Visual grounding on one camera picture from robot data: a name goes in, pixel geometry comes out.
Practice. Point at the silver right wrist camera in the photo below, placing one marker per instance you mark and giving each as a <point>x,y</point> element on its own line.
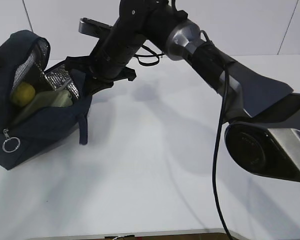
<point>93,28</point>

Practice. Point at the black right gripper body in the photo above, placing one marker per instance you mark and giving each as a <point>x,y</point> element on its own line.
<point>109,57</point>

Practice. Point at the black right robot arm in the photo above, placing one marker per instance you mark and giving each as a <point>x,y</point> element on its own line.
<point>263,114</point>

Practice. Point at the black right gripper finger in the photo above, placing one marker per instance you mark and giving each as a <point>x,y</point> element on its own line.
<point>86,80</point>
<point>97,86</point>

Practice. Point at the yellow lemon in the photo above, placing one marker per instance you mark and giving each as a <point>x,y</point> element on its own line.
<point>23,94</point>

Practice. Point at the dark navy lunch bag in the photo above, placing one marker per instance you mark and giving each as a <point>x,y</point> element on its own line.
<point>23,58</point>

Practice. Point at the glass container with green lid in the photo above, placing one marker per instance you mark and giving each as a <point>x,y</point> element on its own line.
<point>59,99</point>

